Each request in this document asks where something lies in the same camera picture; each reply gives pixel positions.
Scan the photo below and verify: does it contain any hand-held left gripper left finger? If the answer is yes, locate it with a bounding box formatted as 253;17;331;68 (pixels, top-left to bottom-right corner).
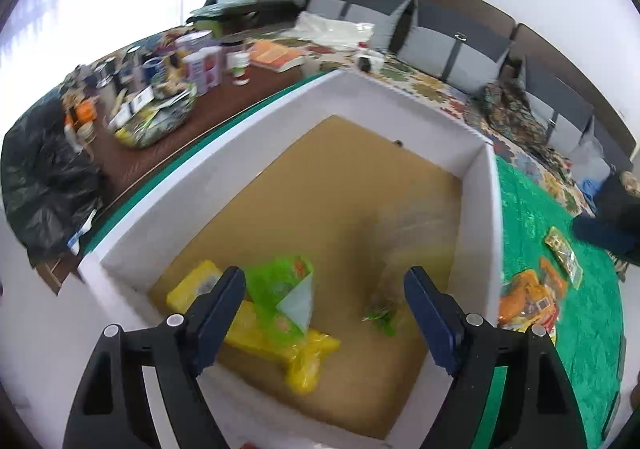
61;266;247;449

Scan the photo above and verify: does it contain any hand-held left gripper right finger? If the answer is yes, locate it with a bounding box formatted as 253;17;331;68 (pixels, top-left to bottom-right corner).
403;266;589;449

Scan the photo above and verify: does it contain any yellow printed snack packet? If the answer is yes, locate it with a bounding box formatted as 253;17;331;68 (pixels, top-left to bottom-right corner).
166;260;223;312

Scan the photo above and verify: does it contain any green-topped clear sausage packet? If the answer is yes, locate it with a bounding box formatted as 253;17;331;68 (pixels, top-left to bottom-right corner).
362;209;453;337

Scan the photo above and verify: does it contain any green snack packet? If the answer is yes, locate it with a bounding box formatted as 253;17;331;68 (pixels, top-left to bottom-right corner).
245;255;317;345

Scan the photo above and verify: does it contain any red snack packet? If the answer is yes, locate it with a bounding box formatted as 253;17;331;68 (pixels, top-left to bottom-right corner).
525;296;560;336

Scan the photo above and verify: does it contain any white box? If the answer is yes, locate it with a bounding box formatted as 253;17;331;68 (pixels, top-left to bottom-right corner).
77;68;503;449

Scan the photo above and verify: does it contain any orange-topped brown snack packet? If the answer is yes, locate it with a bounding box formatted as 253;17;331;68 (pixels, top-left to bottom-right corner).
539;256;569;302

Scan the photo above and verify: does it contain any yellow-edged clear snack packet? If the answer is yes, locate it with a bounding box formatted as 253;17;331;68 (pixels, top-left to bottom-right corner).
544;226;584;288

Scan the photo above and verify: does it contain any green patterned blanket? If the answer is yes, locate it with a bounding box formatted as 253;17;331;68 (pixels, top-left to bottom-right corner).
80;72;627;449

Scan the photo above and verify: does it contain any blue cloth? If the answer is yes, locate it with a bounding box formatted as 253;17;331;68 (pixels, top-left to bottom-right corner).
577;179;601;217

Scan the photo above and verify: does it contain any clear bag of packets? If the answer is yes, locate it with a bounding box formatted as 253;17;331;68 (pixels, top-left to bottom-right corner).
107;84;198;149

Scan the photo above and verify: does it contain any black plastic bag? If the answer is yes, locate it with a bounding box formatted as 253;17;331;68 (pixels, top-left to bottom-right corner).
0;94;108;270

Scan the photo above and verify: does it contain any dark patterned cloth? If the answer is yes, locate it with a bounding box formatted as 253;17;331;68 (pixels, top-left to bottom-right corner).
465;79;571;170

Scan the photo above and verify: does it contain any brown wooden side table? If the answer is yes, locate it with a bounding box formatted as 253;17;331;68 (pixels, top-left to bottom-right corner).
35;59;306;295

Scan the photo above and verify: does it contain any clear plastic bag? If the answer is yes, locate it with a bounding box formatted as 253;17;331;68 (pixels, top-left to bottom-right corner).
570;139;612;185

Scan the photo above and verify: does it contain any floral bed sheet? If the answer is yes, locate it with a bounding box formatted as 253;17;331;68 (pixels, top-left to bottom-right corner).
250;36;596;220

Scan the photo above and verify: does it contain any row of jars and cans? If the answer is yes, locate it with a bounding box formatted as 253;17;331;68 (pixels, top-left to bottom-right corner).
60;29;251;150

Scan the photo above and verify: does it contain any small black object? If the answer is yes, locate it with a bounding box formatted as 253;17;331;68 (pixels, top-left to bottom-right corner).
356;52;385;74

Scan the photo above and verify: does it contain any orange book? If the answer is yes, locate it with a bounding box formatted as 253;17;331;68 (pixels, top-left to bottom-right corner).
248;39;306;74

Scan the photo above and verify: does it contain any dark green bag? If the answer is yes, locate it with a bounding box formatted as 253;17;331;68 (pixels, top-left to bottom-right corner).
187;0;306;37

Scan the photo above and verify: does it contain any white plastic bag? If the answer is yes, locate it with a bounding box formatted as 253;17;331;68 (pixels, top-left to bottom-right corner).
295;12;376;50

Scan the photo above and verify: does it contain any grey strapped cushion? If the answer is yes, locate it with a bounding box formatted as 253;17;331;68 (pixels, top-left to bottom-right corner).
590;116;633;172
515;56;593;152
306;0;416;52
400;0;513;95

